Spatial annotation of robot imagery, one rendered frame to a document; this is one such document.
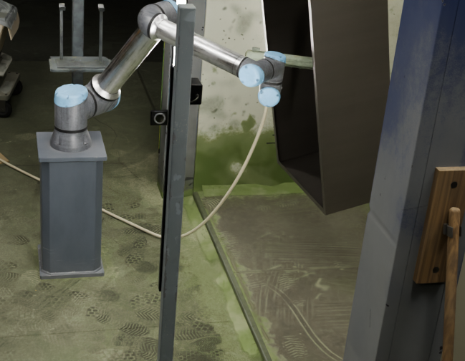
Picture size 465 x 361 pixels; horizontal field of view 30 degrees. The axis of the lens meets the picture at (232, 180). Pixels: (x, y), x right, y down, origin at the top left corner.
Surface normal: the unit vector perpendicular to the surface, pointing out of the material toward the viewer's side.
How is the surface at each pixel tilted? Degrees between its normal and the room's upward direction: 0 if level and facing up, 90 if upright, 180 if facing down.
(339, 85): 90
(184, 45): 90
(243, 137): 90
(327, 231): 0
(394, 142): 90
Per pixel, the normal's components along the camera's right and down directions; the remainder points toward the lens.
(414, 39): -0.97, 0.03
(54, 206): 0.23, 0.44
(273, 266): 0.08, -0.90
